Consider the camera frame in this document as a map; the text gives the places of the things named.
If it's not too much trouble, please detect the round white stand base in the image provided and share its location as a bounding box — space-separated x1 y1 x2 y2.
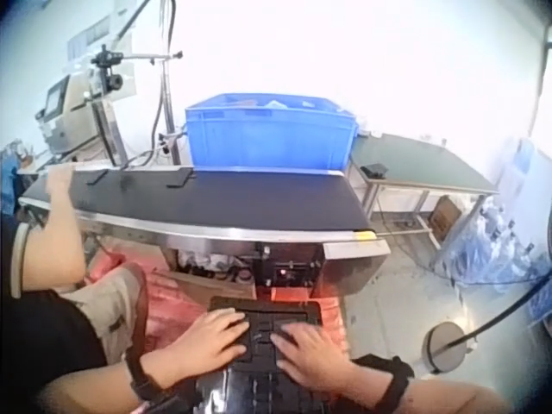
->
421 321 475 375

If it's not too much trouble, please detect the black cable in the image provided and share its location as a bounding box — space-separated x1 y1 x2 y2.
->
446 269 552 348

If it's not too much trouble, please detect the person's left hand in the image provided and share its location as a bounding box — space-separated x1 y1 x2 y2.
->
151 308 252 383

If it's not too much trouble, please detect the conveyor belt machine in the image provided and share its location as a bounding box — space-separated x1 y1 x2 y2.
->
16 166 392 305

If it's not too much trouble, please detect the wall poster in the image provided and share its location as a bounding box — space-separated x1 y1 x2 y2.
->
66 16 133 61

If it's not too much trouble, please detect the beige inkjet printer machine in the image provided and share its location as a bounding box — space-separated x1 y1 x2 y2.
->
34 72 109 156

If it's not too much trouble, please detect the black wrist band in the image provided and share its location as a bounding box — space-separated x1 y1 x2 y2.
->
349 353 413 411
123 348 196 414

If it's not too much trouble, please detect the brown cardboard box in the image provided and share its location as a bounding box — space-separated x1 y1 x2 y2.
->
430 194 461 242

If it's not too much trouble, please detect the black belt guide bracket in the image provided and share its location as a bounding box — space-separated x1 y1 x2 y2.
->
85 168 110 187
166 166 196 190

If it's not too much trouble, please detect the blue plastic crate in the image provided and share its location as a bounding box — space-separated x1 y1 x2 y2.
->
184 91 360 171

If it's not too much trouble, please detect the red plastic bag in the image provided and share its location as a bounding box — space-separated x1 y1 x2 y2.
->
85 248 346 359

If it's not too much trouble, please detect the person's right hand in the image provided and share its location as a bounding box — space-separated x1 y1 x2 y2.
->
270 321 353 394

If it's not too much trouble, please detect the metal stand with print head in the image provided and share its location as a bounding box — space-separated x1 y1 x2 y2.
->
84 0 185 170

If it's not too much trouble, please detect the green top metal table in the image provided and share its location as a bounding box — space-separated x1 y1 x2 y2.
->
348 131 501 255

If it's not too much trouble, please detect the black plastic tray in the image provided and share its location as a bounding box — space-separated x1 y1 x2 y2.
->
194 296 346 414

